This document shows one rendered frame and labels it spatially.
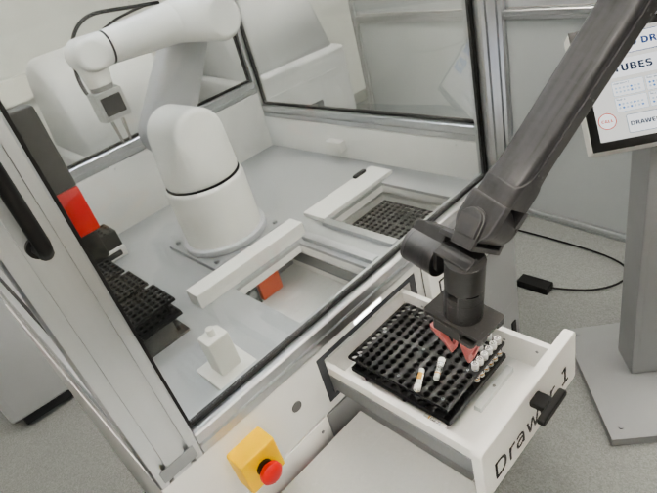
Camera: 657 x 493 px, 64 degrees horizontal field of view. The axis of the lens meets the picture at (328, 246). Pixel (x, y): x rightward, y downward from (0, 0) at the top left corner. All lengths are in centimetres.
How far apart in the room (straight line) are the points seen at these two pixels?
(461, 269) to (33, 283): 52
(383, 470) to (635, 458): 110
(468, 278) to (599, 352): 150
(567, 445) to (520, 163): 138
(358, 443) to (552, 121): 67
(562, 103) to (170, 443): 71
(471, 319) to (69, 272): 53
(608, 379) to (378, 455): 123
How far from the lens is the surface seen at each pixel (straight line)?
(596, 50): 72
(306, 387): 99
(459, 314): 78
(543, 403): 89
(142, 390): 79
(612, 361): 216
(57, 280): 69
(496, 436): 83
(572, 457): 195
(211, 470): 94
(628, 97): 150
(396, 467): 102
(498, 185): 71
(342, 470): 104
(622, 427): 199
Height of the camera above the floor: 160
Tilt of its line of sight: 32 degrees down
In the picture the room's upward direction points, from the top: 16 degrees counter-clockwise
